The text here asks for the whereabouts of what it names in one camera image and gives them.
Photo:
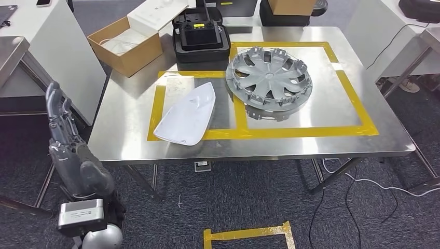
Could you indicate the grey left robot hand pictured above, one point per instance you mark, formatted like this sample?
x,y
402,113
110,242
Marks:
x,y
75,165

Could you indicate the silver plastic wheel hubcap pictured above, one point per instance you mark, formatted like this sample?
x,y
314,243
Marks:
x,y
271,77

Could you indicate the stainless steel workbench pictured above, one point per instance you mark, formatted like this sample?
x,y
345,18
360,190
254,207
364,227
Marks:
x,y
435,37
137,120
10,55

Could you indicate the white curved plastic part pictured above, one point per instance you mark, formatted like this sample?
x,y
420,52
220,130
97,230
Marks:
x,y
185,117

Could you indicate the brown cardboard box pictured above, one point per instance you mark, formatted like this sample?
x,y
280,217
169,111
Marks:
x,y
292,7
130,62

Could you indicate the steel floor socket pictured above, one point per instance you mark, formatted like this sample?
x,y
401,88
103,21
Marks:
x,y
202,166

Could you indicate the white foam insert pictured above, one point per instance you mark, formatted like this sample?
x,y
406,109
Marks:
x,y
123,43

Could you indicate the black phone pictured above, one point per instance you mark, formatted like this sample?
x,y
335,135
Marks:
x,y
44,2

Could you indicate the white box lid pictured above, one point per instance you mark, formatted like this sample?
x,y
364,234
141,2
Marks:
x,y
154,17

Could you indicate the black handheld controller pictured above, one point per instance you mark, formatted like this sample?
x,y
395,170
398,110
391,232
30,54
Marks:
x,y
201,37

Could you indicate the yellow floor tape square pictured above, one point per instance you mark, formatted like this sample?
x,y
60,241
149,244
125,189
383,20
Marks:
x,y
247,233

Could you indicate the dark grey laptop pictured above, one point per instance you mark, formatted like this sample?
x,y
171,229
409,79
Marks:
x,y
237,8

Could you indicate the black round stool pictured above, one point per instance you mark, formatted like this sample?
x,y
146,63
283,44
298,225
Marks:
x,y
321,7

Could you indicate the person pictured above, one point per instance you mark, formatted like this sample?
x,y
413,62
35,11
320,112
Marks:
x,y
410,86

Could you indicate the black bag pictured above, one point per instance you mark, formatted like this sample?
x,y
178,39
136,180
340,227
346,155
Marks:
x,y
419,10

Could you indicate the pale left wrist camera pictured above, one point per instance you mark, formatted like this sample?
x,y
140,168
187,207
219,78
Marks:
x,y
80,214

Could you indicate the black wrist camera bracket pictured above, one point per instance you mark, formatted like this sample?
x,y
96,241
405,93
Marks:
x,y
115,213

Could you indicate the small yellow bench tape frame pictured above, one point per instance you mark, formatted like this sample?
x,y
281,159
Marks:
x,y
154,113

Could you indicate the large yellow bench tape frame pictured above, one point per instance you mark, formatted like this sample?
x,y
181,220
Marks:
x,y
354,103

